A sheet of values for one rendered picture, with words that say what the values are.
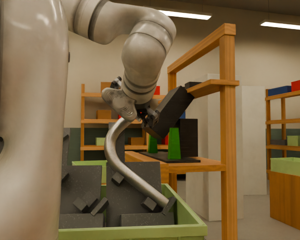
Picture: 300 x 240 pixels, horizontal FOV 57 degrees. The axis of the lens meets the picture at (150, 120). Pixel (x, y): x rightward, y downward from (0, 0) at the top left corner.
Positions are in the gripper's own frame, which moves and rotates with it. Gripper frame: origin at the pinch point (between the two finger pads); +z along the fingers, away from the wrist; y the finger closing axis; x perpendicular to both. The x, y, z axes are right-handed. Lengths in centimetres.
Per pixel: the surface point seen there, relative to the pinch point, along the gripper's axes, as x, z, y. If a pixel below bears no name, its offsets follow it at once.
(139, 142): -153, 543, 49
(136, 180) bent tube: 12.0, 2.0, -13.2
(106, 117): -137, 521, 139
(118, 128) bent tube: 5.3, 2.0, -0.2
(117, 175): 14.6, 1.3, -9.0
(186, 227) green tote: 15.7, -18.8, -25.5
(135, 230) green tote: 22.0, -18.2, -19.2
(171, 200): 9.9, 1.0, -22.9
